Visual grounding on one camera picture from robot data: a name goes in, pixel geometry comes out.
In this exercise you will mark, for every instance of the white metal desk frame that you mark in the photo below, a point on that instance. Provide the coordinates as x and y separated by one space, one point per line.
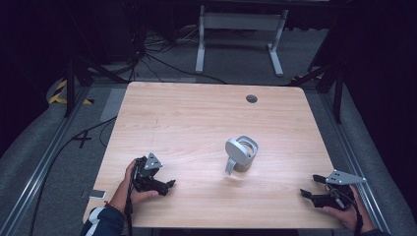
241 21

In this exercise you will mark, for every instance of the aluminium floor rail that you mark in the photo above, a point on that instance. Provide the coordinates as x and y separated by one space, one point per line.
352 154
39 167

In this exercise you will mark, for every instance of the person's left hand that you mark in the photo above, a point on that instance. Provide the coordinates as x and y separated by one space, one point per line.
137 196

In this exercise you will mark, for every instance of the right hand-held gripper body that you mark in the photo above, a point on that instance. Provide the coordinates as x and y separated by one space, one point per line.
337 196

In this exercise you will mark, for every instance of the yellow black hazard tape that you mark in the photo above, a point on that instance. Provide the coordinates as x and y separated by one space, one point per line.
60 95

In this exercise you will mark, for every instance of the person's right hand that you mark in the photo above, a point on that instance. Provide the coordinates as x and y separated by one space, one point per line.
352 216

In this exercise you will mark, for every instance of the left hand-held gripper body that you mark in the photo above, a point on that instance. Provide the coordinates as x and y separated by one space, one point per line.
144 178

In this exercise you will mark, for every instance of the black metal stand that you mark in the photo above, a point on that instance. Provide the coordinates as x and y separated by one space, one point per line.
327 78
77 70

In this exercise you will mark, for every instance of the small grey card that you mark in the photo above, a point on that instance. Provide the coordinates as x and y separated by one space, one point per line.
97 194

